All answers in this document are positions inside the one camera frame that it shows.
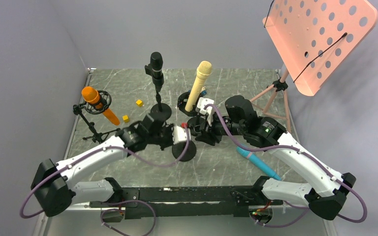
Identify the black round-base clip stand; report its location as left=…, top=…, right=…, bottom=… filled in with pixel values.
left=172, top=141, right=197, bottom=162

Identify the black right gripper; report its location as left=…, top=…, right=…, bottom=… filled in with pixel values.
left=195, top=109, right=246, bottom=146

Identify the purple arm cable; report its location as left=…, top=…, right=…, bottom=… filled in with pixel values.
left=203, top=104, right=368, bottom=229
left=19, top=127, right=191, bottom=219

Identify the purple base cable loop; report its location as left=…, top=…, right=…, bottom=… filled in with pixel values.
left=100, top=199, right=157, bottom=236

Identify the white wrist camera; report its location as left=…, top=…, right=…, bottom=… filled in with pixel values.
left=196, top=97, right=215, bottom=126
left=172, top=125, right=191, bottom=145

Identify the blue microphone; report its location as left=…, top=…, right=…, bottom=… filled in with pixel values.
left=236, top=147, right=281, bottom=180

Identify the pink perforated music stand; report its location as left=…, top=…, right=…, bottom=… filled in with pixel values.
left=262, top=0, right=378, bottom=115

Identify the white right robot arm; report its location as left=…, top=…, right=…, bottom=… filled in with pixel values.
left=194, top=95, right=356, bottom=220

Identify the yellow cube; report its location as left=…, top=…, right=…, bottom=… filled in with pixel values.
left=135, top=99, right=144, bottom=107
left=122, top=115, right=130, bottom=123

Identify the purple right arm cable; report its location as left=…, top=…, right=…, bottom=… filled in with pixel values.
left=203, top=104, right=368, bottom=229

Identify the black round-base tall stand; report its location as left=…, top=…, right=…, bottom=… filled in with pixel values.
left=150, top=91, right=172, bottom=120

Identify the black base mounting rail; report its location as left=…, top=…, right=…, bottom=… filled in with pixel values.
left=89, top=185, right=284, bottom=219

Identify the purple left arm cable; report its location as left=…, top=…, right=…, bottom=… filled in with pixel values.
left=19, top=127, right=191, bottom=219

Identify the orange microphone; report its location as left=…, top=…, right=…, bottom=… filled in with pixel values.
left=81, top=86, right=120, bottom=126

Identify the cream yellow microphone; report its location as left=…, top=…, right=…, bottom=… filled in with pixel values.
left=185, top=61, right=213, bottom=112

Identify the black tripod shock-mount stand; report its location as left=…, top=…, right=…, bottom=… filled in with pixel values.
left=73, top=90, right=125, bottom=144

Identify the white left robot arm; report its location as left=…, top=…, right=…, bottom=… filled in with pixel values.
left=30, top=114, right=181, bottom=217

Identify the black shock-mount round stand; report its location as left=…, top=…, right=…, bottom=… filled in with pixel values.
left=177, top=90, right=206, bottom=136

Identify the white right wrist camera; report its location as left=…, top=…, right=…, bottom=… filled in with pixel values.
left=196, top=97, right=215, bottom=126

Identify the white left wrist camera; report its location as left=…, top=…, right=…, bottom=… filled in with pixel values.
left=172, top=125, right=191, bottom=145

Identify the black microphone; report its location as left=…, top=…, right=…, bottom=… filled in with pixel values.
left=145, top=52, right=164, bottom=93

